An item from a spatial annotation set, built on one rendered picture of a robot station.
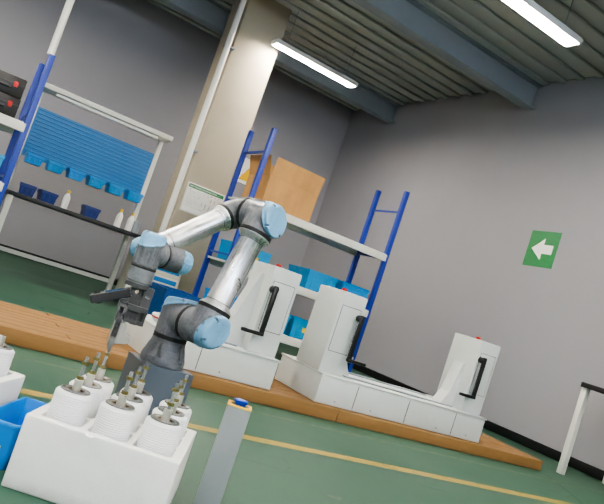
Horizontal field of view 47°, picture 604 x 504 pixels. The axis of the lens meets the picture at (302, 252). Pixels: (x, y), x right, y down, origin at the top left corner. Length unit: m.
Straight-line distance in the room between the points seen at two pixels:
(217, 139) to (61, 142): 1.82
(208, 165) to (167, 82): 2.56
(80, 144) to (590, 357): 5.55
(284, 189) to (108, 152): 1.99
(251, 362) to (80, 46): 6.96
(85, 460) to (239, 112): 6.98
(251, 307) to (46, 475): 2.58
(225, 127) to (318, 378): 4.61
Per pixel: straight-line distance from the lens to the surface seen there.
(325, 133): 11.63
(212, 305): 2.23
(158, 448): 1.80
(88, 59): 10.30
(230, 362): 4.06
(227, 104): 8.43
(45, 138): 7.66
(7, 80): 6.35
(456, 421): 5.18
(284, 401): 4.20
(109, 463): 1.80
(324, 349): 4.43
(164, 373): 2.31
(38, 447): 1.83
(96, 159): 7.75
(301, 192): 7.21
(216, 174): 8.33
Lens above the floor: 0.65
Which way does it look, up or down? 4 degrees up
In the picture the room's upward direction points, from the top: 19 degrees clockwise
